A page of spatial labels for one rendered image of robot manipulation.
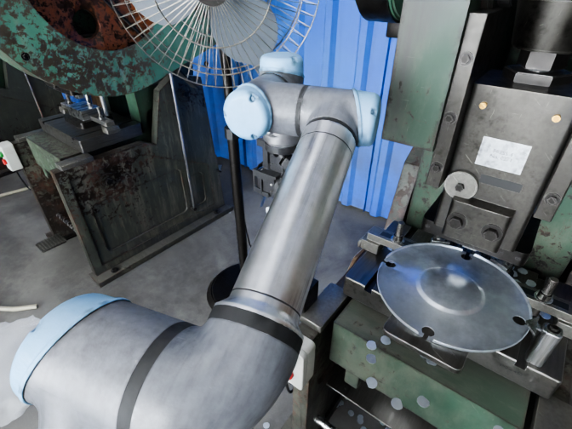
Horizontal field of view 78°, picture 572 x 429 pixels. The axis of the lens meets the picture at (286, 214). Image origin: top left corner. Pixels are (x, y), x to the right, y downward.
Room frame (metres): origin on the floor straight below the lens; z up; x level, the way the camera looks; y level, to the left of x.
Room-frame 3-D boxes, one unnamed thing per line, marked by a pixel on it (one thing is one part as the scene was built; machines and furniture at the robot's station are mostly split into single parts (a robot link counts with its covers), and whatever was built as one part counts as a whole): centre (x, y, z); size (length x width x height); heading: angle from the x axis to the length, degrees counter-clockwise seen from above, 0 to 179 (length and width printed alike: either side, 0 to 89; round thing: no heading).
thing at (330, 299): (0.88, -0.28, 0.45); 0.92 x 0.12 x 0.90; 143
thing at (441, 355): (0.47, -0.31, 0.72); 0.25 x 0.14 x 0.14; 143
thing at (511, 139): (0.58, -0.39, 1.04); 0.17 x 0.15 x 0.30; 143
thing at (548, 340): (0.40, -0.47, 0.75); 0.03 x 0.03 x 0.10; 53
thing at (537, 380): (0.61, -0.41, 0.68); 0.45 x 0.30 x 0.06; 53
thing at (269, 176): (0.64, 0.01, 0.99); 0.09 x 0.08 x 0.12; 53
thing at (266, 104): (0.54, 0.03, 1.15); 0.11 x 0.11 x 0.08; 69
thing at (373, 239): (0.71, -0.28, 0.76); 0.17 x 0.06 x 0.10; 53
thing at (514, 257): (0.61, -0.41, 0.86); 0.20 x 0.16 x 0.05; 53
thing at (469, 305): (0.51, -0.33, 0.78); 0.29 x 0.29 x 0.01
